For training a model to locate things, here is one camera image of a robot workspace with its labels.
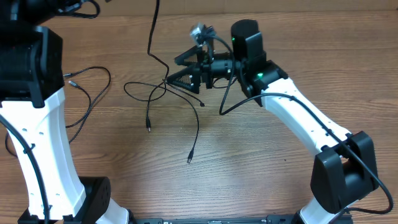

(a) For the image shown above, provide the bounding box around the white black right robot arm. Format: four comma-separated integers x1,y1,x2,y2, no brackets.
167,19,379,223

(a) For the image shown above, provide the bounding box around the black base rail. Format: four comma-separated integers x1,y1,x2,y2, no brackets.
136,215,302,224

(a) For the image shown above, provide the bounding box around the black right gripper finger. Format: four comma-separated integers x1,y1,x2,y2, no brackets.
166,67,201,94
174,45,205,66

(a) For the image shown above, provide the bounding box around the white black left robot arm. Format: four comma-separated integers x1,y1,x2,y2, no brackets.
1,0,135,223

